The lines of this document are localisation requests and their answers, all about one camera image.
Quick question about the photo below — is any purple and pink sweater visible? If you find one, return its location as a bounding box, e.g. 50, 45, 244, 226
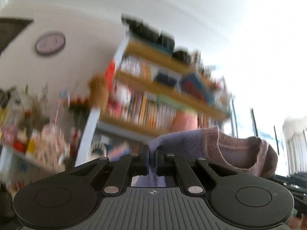
130, 125, 278, 188

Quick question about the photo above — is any white wooden bookshelf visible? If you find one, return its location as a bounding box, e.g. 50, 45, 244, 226
75, 15, 231, 166

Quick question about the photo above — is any round pink wall clock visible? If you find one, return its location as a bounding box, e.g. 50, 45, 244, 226
35, 31, 66, 56

